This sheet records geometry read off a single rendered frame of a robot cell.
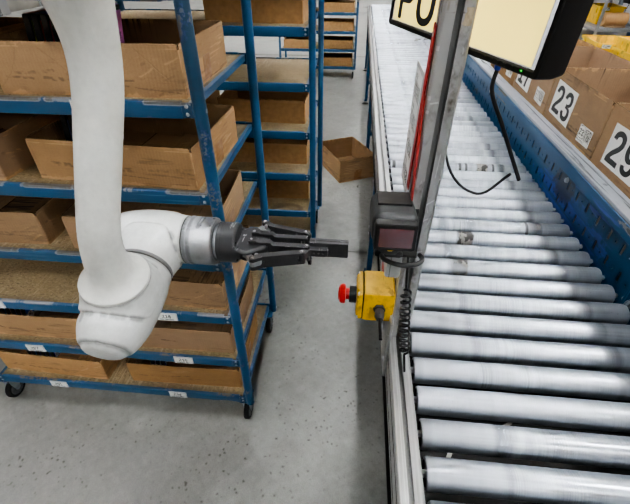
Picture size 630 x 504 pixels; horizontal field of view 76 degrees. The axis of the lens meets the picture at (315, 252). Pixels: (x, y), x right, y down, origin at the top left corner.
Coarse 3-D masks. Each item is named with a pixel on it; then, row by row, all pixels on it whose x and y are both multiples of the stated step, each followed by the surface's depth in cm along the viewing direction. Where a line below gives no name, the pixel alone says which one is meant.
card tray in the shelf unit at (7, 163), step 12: (0, 120) 120; (12, 120) 119; (24, 120) 119; (36, 120) 103; (48, 120) 107; (0, 132) 119; (12, 132) 96; (24, 132) 99; (0, 144) 93; (12, 144) 96; (24, 144) 100; (0, 156) 94; (12, 156) 97; (24, 156) 100; (0, 168) 94; (12, 168) 97; (24, 168) 101
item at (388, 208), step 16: (384, 192) 62; (400, 192) 62; (384, 208) 57; (400, 208) 57; (384, 224) 55; (400, 224) 54; (416, 224) 54; (384, 240) 55; (400, 240) 55; (416, 240) 55; (400, 256) 63
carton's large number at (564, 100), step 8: (560, 80) 137; (560, 88) 137; (568, 88) 131; (560, 96) 136; (568, 96) 131; (576, 96) 126; (552, 104) 142; (560, 104) 136; (568, 104) 131; (552, 112) 141; (560, 112) 136; (568, 112) 131; (560, 120) 135
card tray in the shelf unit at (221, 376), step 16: (256, 320) 163; (128, 368) 141; (144, 368) 140; (160, 368) 139; (176, 368) 138; (192, 368) 137; (208, 368) 137; (224, 368) 148; (208, 384) 143; (224, 384) 142; (240, 384) 141
